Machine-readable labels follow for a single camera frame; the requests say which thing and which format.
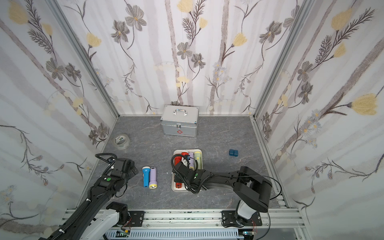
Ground green flashlight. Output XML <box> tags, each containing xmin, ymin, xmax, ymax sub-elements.
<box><xmin>194</xmin><ymin>151</ymin><xmax>203</xmax><ymax>170</ymax></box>

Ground purple flashlight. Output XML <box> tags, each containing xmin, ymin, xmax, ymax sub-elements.
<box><xmin>149</xmin><ymin>167</ymin><xmax>158</xmax><ymax>190</ymax></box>
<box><xmin>189</xmin><ymin>152</ymin><xmax>195</xmax><ymax>170</ymax></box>

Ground plain red flashlight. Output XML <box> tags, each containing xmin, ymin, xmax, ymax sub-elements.
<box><xmin>174</xmin><ymin>156</ymin><xmax>183</xmax><ymax>166</ymax></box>

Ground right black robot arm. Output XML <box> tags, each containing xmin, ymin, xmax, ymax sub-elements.
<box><xmin>171</xmin><ymin>154</ymin><xmax>277</xmax><ymax>228</ymax></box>

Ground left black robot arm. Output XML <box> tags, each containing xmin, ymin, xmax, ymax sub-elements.
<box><xmin>47</xmin><ymin>153</ymin><xmax>139</xmax><ymax>240</ymax></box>

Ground white plastic tray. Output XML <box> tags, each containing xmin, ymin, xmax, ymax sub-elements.
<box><xmin>171</xmin><ymin>149</ymin><xmax>204</xmax><ymax>192</ymax></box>

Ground clear tape roll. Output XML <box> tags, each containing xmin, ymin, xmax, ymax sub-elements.
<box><xmin>113</xmin><ymin>134</ymin><xmax>131</xmax><ymax>151</ymax></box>

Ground purple flashlight beside blue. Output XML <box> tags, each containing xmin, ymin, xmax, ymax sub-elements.
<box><xmin>149</xmin><ymin>167</ymin><xmax>158</xmax><ymax>190</ymax></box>

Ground teal plastic block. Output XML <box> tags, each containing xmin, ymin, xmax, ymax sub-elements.
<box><xmin>229</xmin><ymin>149</ymin><xmax>239</xmax><ymax>157</ymax></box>

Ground silver aluminium case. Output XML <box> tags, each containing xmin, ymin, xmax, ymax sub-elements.
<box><xmin>161</xmin><ymin>105</ymin><xmax>199</xmax><ymax>137</ymax></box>

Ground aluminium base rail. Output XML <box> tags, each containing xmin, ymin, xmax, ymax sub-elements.
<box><xmin>59</xmin><ymin>208</ymin><xmax>313</xmax><ymax>240</ymax></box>

